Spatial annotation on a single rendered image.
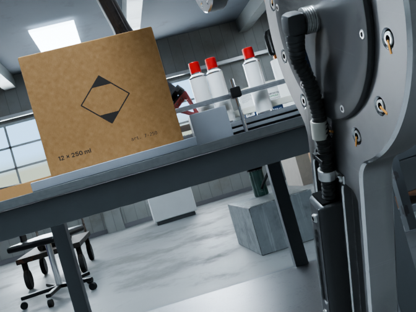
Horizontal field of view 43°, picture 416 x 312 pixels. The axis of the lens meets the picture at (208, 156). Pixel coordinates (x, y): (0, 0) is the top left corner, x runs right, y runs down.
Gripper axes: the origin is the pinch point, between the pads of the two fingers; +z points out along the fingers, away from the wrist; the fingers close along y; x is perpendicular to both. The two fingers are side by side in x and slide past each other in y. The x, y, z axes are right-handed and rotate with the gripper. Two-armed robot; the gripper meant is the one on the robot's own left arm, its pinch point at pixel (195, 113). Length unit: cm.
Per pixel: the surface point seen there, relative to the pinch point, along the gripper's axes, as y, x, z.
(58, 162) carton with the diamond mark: -42, 30, -17
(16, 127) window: 774, 135, -248
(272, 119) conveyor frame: -5.6, -11.5, 19.0
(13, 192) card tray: -13, 48, -26
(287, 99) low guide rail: 3.1, -20.8, 20.1
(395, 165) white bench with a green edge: 111, -51, 98
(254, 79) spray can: -2.2, -18.4, 8.0
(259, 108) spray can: -1.9, -12.4, 14.5
